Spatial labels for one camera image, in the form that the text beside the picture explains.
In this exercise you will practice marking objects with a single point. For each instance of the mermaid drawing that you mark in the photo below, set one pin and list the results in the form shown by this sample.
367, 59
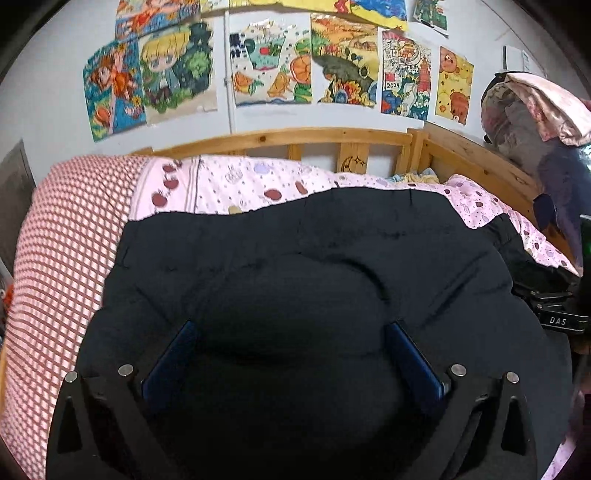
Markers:
137, 18

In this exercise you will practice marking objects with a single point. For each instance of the wooden bed frame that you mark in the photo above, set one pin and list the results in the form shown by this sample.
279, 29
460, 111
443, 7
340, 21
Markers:
442, 150

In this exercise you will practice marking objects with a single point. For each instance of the pink apple-print quilt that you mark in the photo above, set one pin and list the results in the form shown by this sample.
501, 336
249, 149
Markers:
277, 184

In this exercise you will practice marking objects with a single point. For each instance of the red checked bed sheet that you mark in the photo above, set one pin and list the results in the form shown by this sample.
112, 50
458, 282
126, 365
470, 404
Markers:
66, 248

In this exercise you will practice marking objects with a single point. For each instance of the blue sea yellow sand drawing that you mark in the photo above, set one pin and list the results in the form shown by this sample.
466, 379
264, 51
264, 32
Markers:
391, 14

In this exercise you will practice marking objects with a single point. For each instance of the orange-haired girl drawing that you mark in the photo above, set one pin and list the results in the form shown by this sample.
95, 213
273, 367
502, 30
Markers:
113, 90

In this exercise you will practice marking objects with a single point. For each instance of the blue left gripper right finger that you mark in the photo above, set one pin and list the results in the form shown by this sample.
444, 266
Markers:
418, 368

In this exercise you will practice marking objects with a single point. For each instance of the yellow bear drawing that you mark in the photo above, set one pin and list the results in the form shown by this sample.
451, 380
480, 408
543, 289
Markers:
454, 86

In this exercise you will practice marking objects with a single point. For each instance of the landscape hill drawing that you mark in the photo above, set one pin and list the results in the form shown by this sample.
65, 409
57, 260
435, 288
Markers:
348, 53

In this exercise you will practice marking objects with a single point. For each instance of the red-haired figure drawing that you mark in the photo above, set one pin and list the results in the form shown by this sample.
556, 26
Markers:
432, 13

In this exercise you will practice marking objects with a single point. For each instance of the pink crumpled cloth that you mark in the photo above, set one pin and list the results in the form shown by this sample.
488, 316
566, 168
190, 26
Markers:
556, 112

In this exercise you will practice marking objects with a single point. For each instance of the city and waves drawing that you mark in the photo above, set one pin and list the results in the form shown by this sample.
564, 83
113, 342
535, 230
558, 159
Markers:
407, 76

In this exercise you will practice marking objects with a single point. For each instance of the black large coat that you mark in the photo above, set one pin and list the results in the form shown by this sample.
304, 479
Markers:
314, 295

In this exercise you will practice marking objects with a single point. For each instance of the blonde boy drawing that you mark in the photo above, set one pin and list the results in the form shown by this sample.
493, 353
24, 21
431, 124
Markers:
177, 71

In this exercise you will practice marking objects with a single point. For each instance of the dark blue bagged clothes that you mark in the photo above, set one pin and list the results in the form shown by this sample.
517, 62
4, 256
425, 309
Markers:
563, 172

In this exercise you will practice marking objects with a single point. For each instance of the grey metal wall panel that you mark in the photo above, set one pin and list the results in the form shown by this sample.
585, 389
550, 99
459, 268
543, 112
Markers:
16, 189

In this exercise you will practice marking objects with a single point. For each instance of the fruit and cup drawing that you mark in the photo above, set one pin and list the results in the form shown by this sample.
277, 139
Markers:
271, 64

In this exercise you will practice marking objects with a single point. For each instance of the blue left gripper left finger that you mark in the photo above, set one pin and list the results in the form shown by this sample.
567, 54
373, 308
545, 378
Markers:
169, 379

